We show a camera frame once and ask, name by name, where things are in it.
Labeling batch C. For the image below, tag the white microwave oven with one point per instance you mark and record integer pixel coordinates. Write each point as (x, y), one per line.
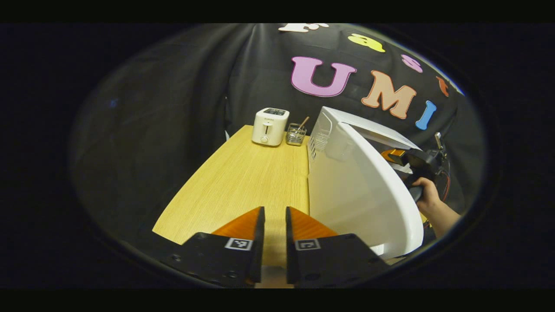
(351, 190)

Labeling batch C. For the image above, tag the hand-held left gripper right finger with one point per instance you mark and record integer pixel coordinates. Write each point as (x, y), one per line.
(290, 251)

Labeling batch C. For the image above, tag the white toaster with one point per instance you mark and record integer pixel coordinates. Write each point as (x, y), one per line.
(269, 128)

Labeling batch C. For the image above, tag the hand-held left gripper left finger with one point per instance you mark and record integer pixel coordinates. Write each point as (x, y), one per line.
(258, 251)

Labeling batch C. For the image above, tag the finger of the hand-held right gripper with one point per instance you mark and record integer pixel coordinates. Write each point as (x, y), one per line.
(396, 156)

